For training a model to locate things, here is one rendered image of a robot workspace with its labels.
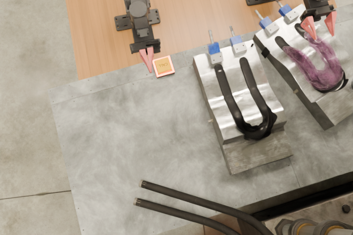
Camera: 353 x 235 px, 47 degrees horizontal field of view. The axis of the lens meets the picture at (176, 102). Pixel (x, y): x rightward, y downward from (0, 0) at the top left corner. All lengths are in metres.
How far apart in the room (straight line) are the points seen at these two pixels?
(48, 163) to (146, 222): 1.07
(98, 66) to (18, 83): 1.04
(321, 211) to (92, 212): 0.91
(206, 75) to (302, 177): 0.57
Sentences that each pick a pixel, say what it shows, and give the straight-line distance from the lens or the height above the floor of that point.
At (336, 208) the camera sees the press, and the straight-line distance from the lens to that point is 1.80.
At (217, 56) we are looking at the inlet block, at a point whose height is 0.93.
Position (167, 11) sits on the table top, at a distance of 1.88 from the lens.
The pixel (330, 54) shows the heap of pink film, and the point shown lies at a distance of 1.80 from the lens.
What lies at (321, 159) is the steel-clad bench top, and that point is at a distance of 1.78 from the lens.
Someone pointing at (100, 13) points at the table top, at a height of 0.80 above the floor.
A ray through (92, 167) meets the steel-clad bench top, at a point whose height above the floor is 0.80.
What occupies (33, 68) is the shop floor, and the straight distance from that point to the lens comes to 2.76.
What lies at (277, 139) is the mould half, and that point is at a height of 0.86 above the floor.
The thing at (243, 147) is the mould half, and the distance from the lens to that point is 1.65.
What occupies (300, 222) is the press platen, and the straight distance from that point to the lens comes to 1.49.
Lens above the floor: 2.46
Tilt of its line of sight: 75 degrees down
